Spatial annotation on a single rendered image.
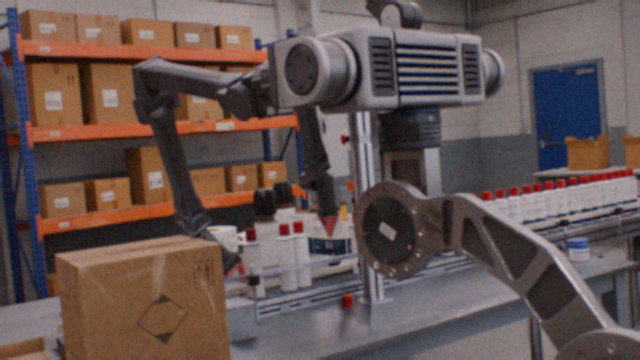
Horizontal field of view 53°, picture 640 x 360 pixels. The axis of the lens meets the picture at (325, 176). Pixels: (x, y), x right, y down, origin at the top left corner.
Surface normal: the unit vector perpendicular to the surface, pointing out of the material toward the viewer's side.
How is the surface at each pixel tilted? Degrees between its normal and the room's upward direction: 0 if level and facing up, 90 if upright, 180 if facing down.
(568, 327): 90
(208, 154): 90
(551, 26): 90
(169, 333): 90
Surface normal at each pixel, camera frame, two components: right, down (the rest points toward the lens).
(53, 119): 0.67, 0.00
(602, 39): -0.72, 0.10
